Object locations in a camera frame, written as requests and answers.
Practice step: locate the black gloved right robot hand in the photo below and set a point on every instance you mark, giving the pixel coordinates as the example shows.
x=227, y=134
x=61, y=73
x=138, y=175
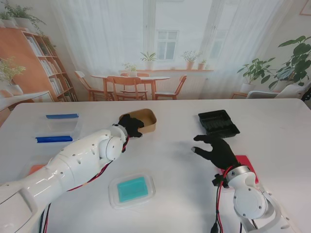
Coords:
x=221, y=153

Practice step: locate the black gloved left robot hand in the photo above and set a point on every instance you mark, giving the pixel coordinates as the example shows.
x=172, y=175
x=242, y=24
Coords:
x=132, y=126

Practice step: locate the brown paper food container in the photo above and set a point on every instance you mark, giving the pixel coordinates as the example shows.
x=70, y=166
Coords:
x=148, y=119

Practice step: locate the clear lid with teal label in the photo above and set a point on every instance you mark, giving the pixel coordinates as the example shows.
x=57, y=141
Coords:
x=132, y=189

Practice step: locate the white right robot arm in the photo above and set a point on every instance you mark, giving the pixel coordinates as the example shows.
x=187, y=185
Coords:
x=247, y=196

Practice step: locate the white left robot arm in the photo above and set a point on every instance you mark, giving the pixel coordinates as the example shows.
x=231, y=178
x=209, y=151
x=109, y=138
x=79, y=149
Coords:
x=73, y=162

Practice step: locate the red container lid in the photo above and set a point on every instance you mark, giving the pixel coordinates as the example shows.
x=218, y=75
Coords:
x=244, y=161

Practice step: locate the clear container with blue clips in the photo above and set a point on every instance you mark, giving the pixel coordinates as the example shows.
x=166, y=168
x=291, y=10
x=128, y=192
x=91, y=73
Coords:
x=58, y=128

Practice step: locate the black plastic tray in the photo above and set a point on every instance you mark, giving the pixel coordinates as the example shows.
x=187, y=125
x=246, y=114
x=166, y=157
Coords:
x=217, y=123

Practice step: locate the black equipment piece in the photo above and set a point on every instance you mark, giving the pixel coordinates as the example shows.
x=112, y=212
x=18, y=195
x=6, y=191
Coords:
x=306, y=94

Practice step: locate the clear lid with orange label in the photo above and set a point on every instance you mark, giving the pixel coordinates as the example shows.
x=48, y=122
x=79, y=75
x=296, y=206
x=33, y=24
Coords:
x=36, y=168

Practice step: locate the printed room scene backdrop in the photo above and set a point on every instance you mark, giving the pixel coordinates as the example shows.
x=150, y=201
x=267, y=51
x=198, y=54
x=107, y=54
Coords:
x=170, y=24

